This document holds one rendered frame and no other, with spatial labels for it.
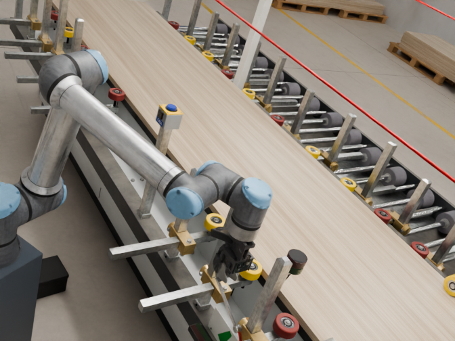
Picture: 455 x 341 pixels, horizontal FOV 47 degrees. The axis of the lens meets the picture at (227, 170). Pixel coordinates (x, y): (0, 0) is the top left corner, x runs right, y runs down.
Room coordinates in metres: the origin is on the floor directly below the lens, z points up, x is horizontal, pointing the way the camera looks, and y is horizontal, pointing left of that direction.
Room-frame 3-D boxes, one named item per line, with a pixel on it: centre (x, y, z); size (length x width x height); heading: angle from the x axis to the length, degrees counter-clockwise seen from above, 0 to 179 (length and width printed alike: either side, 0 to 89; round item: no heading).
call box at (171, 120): (1.74, 0.27, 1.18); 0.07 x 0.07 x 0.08; 42
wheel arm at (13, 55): (2.58, 1.14, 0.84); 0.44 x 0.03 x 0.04; 132
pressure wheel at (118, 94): (2.34, 0.65, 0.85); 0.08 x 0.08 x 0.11
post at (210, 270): (1.36, -0.07, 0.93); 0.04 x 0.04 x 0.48; 42
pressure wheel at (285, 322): (1.22, -0.34, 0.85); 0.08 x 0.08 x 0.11
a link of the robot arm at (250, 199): (1.22, -0.09, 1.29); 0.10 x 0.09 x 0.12; 67
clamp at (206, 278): (1.35, -0.09, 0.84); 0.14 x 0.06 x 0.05; 42
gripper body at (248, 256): (1.21, -0.10, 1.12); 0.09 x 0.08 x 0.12; 42
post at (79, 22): (2.47, 0.94, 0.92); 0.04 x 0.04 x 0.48; 42
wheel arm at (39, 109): (2.21, 0.80, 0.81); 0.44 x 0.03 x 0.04; 132
